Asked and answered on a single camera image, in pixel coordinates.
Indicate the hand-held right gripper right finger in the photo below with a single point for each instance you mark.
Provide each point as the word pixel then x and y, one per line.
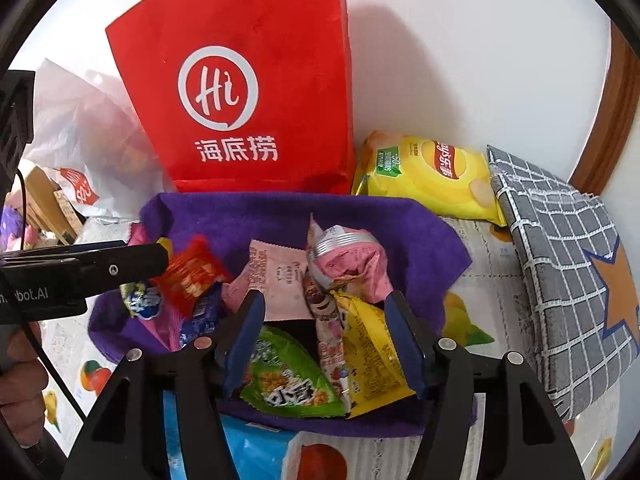
pixel 400 340

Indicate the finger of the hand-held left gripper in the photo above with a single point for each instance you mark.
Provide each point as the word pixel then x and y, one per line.
pixel 100 246
pixel 100 267

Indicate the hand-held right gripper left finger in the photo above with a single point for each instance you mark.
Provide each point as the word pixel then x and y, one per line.
pixel 245 340

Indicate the yellow snack packet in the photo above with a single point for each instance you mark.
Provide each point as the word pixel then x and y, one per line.
pixel 365 350

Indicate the dark blue cookie packet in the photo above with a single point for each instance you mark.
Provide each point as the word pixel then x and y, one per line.
pixel 202 317

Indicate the green snack packet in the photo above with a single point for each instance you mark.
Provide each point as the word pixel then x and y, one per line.
pixel 285 375

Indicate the yellow pink packet blue logo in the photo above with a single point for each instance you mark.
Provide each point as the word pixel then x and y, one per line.
pixel 145 305

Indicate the pink bear print stick pack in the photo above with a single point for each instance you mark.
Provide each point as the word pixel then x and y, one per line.
pixel 330 345

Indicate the pink square snack packet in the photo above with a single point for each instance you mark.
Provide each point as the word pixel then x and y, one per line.
pixel 275 275

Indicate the red snack packet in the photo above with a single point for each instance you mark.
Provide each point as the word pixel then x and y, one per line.
pixel 195 275

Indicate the pink bag silver band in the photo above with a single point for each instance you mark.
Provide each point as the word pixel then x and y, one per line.
pixel 350 265

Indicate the purple towel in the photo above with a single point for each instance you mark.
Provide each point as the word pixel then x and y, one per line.
pixel 225 215

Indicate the person's left hand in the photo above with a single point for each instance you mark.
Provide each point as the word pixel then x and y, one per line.
pixel 20 385

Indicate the dark framed patterned box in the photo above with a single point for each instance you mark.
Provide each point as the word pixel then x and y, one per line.
pixel 67 210

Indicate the white plastic bag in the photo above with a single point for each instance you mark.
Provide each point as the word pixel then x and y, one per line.
pixel 85 125

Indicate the wooden headboard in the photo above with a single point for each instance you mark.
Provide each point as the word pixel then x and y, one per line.
pixel 40 195

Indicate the pink purple plush toy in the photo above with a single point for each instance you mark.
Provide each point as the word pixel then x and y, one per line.
pixel 17 230

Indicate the blue tissue pack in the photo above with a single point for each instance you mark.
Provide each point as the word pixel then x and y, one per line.
pixel 250 450

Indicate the fruit print bed sheet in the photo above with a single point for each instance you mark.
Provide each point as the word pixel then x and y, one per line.
pixel 480 260

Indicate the yellow chips bag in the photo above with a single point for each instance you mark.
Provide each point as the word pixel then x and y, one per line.
pixel 430 180

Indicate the grey checked folded cloth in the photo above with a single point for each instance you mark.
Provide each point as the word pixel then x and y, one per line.
pixel 560 270

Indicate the red paper bag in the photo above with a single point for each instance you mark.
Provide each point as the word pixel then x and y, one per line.
pixel 275 60

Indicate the brown wooden door frame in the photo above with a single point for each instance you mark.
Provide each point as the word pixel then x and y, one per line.
pixel 615 125

